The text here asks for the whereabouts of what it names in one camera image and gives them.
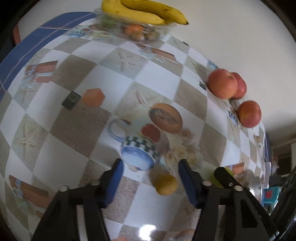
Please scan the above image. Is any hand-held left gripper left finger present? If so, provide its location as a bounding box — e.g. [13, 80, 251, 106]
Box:
[30, 158, 125, 241]

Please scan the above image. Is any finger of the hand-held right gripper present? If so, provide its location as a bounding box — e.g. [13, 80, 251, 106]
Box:
[214, 167, 242, 189]

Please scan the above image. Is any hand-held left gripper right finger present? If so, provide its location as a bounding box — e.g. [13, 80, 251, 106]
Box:
[178, 159, 280, 241]

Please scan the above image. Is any small yellow-brown fruit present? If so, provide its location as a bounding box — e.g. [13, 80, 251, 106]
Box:
[154, 173, 178, 196]

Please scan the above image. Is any metal plate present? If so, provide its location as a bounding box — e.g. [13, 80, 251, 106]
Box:
[248, 177, 264, 202]

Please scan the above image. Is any blue toy box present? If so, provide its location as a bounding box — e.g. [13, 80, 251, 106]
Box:
[262, 188, 280, 204]

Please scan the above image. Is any red apple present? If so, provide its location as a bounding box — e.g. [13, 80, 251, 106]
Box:
[208, 69, 238, 100]
[237, 100, 262, 128]
[231, 72, 247, 100]

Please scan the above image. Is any checkered printed tablecloth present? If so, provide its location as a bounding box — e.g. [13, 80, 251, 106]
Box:
[0, 11, 273, 241]

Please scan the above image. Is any small orange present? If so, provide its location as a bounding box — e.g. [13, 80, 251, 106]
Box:
[125, 25, 144, 35]

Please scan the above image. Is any clear plastic fruit container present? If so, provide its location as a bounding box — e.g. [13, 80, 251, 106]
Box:
[94, 7, 178, 42]

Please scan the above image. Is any yellow banana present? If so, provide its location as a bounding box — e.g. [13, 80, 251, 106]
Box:
[121, 0, 189, 25]
[102, 0, 165, 25]

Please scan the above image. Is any brown chair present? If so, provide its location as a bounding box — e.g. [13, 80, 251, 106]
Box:
[13, 24, 21, 45]

